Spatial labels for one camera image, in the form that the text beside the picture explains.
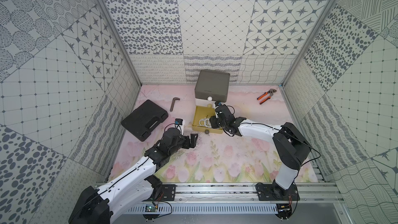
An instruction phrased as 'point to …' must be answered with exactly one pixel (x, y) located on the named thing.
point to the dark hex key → (173, 100)
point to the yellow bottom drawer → (200, 113)
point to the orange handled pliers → (270, 92)
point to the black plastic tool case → (141, 121)
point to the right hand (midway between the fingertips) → (213, 120)
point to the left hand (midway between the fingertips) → (190, 131)
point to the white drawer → (200, 102)
